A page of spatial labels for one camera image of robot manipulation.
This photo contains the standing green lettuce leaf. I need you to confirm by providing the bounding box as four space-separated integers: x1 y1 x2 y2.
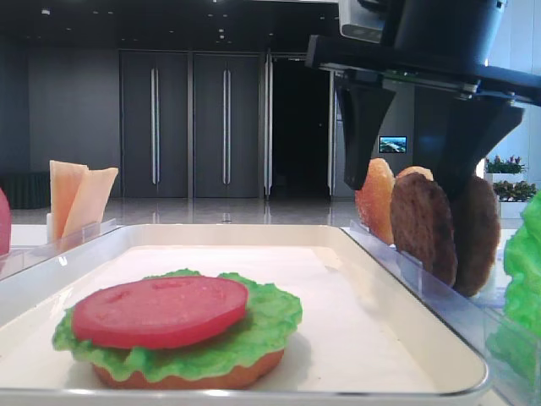
487 195 540 381

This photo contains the clear acrylic rack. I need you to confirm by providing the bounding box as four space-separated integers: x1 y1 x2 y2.
1 214 120 280
345 222 540 405

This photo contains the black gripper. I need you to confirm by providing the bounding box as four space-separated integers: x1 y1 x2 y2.
305 1 540 200

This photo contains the rear standing bun slice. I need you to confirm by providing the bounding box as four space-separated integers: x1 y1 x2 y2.
396 166 434 181

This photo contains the white flower planter box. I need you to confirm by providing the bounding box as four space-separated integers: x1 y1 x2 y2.
484 156 538 219

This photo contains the standing bun slice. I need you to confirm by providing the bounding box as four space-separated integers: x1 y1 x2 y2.
355 158 395 245
396 166 434 181

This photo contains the front standing bun slice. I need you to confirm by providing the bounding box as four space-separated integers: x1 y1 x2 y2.
355 158 395 245

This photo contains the right clear acrylic rack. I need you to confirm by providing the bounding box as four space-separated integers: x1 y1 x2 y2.
345 222 540 405

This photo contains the small wall display screen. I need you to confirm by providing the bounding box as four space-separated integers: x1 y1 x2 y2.
378 136 407 154

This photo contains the bottom bun slice on tray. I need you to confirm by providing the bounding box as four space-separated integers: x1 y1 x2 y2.
90 347 286 392

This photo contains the standing red tomato slice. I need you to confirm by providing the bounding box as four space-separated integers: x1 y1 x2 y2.
0 189 12 255

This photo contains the red tomato slice on stack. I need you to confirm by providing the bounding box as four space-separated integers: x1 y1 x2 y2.
72 276 249 349

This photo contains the left clear acrylic rack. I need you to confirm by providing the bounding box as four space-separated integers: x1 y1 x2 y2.
1 214 120 280

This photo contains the green lettuce leaf on stack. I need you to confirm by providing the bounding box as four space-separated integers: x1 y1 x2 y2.
52 269 303 389

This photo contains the brown meat patty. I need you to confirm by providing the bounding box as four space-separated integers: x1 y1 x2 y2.
391 173 457 287
451 175 500 297

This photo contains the orange cheese slice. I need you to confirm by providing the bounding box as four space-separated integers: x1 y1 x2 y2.
49 160 89 241
62 167 118 238

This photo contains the right orange cheese slice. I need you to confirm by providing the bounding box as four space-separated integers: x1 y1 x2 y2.
62 167 118 238

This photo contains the white metal tray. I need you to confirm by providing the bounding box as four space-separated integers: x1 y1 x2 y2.
1 224 490 405

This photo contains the left orange cheese slice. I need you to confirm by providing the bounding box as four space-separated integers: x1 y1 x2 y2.
49 160 89 241

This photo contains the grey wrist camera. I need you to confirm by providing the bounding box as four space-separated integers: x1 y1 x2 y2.
338 0 388 43

